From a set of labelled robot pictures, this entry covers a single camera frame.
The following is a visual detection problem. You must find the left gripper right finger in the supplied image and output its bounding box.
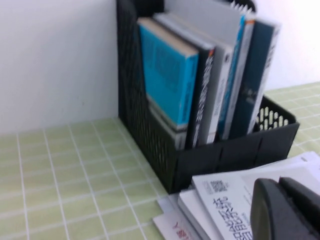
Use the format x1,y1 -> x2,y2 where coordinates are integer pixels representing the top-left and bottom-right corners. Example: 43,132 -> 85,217
278,176 -> 320,230

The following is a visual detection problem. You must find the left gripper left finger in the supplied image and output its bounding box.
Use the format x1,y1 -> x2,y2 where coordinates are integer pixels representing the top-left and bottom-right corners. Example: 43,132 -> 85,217
250,178 -> 320,240

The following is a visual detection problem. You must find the white and blue softcover book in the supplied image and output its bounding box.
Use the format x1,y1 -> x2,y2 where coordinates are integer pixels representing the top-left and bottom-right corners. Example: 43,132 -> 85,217
191,171 -> 283,240

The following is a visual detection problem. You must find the black mesh book holder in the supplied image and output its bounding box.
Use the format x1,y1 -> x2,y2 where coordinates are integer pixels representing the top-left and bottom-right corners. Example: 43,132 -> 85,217
116,0 -> 301,195

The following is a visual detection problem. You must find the plain white book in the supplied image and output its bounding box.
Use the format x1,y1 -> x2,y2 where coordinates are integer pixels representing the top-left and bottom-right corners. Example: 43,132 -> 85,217
177,189 -> 222,240

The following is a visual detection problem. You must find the blue spine book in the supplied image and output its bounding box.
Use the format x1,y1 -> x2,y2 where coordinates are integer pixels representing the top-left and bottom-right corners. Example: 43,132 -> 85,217
216,14 -> 248,140

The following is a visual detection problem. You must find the teal book with white spine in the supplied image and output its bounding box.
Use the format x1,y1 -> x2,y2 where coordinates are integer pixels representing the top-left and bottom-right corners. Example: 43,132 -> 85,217
228,19 -> 282,139

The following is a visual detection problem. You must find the black spine book white lettering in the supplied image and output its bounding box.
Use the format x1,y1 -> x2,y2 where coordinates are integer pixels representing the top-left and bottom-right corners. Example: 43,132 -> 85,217
152,12 -> 216,149

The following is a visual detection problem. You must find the cyan spine book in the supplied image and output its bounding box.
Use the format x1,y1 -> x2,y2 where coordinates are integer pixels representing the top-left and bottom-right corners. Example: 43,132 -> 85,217
136,16 -> 200,152

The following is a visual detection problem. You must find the white HEEC show catalogue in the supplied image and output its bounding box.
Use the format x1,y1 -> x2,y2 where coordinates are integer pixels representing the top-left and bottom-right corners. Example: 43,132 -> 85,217
239,151 -> 320,193

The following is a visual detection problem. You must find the white booklet with red lettering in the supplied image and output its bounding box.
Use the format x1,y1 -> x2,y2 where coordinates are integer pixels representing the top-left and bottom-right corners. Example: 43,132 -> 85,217
152,209 -> 201,240

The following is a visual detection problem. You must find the thin white booklet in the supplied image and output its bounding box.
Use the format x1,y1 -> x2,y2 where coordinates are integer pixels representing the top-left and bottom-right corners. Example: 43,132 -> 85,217
156,197 -> 179,215

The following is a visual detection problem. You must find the green checked tablecloth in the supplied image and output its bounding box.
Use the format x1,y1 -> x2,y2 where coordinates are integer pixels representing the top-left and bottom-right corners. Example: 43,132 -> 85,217
0,81 -> 320,240

